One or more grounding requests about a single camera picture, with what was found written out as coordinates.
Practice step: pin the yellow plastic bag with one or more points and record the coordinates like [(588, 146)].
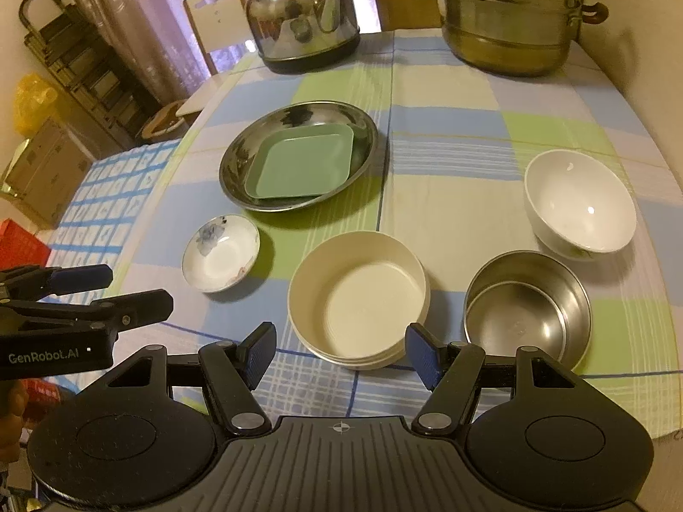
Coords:
[(32, 101)]

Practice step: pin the white porcelain bowl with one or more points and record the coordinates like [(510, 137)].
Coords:
[(576, 202)]

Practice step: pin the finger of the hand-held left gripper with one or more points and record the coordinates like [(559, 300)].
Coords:
[(144, 304), (80, 277)]

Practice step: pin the round wooden basin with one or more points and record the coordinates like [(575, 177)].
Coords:
[(163, 122)]

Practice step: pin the sheer patterned curtain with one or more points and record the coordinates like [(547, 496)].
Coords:
[(149, 21)]

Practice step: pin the stainless steel steamer pot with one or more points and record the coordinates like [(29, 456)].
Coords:
[(507, 26)]

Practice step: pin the green square plate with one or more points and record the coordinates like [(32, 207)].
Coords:
[(299, 162)]

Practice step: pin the stainless steel kettle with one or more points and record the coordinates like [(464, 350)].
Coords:
[(299, 21)]

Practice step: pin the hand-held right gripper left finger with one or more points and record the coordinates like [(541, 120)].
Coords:
[(261, 353)]

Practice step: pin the person's left hand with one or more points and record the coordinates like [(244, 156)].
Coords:
[(9, 426)]

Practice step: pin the checkered pastel tablecloth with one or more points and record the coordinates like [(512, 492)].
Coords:
[(453, 144)]

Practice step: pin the cream round plastic bowl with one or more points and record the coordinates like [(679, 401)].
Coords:
[(363, 298)]

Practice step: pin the red plastic crate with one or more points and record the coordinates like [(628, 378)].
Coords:
[(21, 245)]

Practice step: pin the blue patterned cloth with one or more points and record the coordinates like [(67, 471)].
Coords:
[(106, 197)]

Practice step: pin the cardboard box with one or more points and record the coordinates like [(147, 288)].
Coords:
[(48, 165)]

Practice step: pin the round stainless steel plate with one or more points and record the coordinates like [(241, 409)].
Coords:
[(237, 173)]

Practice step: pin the black metal rack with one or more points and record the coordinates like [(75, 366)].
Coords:
[(80, 64)]

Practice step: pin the small floral white dish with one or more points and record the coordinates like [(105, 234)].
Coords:
[(221, 256)]

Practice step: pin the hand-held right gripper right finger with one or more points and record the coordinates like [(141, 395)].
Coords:
[(424, 354)]

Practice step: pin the red packet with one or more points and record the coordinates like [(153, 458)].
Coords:
[(45, 392)]

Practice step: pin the stainless steel bowl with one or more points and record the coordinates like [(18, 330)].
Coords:
[(528, 320)]

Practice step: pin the white wooden chair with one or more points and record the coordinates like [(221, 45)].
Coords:
[(219, 16)]

